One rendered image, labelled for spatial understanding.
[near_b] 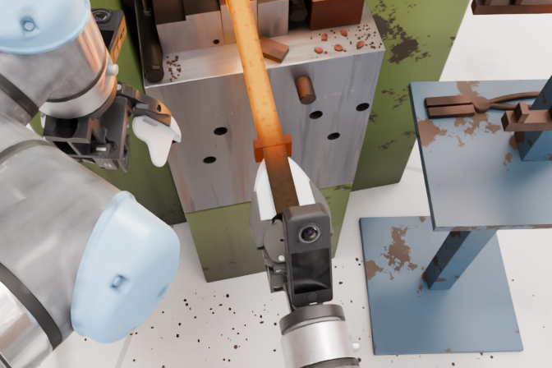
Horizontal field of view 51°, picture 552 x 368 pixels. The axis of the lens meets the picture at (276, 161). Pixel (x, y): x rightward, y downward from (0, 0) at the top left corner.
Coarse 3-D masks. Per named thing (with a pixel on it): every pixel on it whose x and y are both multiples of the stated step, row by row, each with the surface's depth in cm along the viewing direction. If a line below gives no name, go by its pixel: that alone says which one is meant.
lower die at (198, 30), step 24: (168, 0) 88; (192, 0) 87; (216, 0) 87; (264, 0) 86; (288, 0) 87; (168, 24) 86; (192, 24) 87; (216, 24) 88; (264, 24) 90; (168, 48) 90; (192, 48) 91
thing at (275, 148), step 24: (240, 0) 84; (240, 24) 82; (240, 48) 79; (264, 72) 77; (264, 96) 75; (264, 120) 73; (264, 144) 71; (288, 144) 71; (288, 168) 69; (288, 192) 67
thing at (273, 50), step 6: (264, 42) 91; (270, 42) 91; (276, 42) 91; (264, 48) 90; (270, 48) 90; (276, 48) 90; (282, 48) 90; (288, 48) 91; (264, 54) 90; (270, 54) 90; (276, 54) 90; (282, 54) 90; (276, 60) 90; (282, 60) 90
